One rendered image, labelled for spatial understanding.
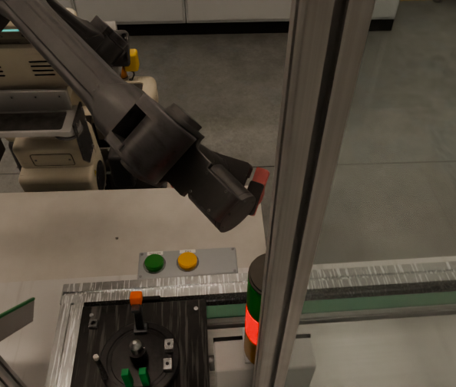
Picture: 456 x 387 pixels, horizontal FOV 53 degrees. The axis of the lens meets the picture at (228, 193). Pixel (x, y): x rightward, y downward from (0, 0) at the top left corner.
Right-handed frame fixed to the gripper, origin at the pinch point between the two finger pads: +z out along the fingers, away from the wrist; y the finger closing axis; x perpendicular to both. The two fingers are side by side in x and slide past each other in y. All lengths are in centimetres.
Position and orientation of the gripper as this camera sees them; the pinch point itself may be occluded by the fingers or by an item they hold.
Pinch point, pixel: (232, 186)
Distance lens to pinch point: 72.5
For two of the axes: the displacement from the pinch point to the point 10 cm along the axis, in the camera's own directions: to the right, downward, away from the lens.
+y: -8.7, -3.0, 3.9
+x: -3.4, 9.4, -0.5
